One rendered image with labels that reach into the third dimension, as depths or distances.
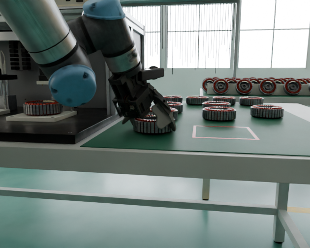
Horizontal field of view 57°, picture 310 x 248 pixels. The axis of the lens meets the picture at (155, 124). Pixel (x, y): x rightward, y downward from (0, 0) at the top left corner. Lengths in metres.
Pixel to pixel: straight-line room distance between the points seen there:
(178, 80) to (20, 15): 6.85
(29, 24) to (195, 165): 0.38
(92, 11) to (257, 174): 0.45
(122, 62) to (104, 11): 0.11
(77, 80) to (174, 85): 6.80
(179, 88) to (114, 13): 6.68
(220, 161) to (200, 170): 0.04
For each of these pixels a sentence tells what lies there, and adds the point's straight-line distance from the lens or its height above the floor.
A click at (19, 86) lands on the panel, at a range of 1.28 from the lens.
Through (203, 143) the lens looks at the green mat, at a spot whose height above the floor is 0.75.
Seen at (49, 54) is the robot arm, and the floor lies 0.93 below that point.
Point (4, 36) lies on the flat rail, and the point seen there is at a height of 1.02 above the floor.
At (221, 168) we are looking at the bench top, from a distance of 0.59.
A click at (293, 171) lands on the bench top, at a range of 0.61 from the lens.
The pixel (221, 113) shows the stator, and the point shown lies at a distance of 0.95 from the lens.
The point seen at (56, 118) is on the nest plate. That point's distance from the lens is 0.86.
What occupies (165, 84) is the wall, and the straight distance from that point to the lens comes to 7.27.
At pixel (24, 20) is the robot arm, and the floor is 0.98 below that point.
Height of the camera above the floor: 0.91
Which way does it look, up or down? 10 degrees down
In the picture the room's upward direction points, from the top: straight up
